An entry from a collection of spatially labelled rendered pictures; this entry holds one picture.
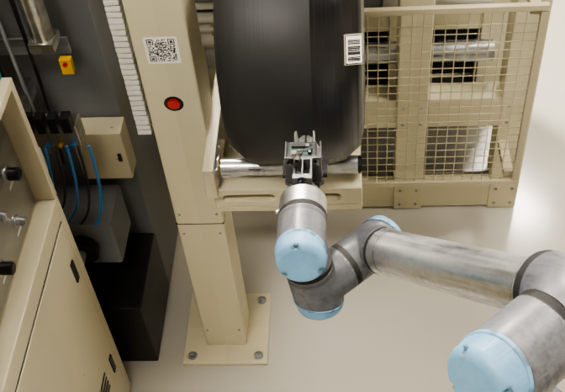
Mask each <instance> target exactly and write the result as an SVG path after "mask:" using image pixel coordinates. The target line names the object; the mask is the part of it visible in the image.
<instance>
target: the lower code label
mask: <svg viewBox="0 0 565 392"><path fill-rule="evenodd" d="M142 40H143V43H144V47H145V53H146V57H147V61H148V64H166V63H182V62H181V57H180V53H179V49H178V44H177V37H176V36H170V37H144V38H142Z"/></svg>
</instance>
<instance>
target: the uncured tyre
mask: <svg viewBox="0 0 565 392"><path fill-rule="evenodd" d="M344 34H363V64H358V65H348V66H345V56H344ZM214 56H215V67H216V76H217V83H218V89H219V101H220V107H221V112H222V117H223V122H224V129H225V133H226V135H227V138H228V141H229V143H230V145H231V146H232V147H233V148H234V149H235V150H236V151H237V152H239V153H240V154H241V155H242V156H243V157H244V158H245V159H246V160H247V161H249V162H254V163H257V164H261V165H279V164H283V161H284V154H285V141H286V142H287V143H288V142H294V132H295V131H297V134H298V138H300V137H301V136H303V135H310V136H311V137H312V138H313V131H314V135H315V141H316V142H317V144H318V146H319V141H320V140H321V146H322V156H323V157H324V158H325V159H326V160H327V161H328V159H335V158H337V157H340V156H341V158H342V160H341V161H343V160H345V159H346V158H347V157H348V156H349V155H351V154H352V153H353V152H354V151H355V150H356V149H357V148H358V147H359V146H360V145H361V144H362V135H363V130H364V125H365V27H364V0H214ZM338 162H340V161H338ZM328 163H335V162H328Z"/></svg>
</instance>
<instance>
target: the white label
mask: <svg viewBox="0 0 565 392"><path fill-rule="evenodd" d="M344 56H345V66H348V65H358V64H363V34H344Z"/></svg>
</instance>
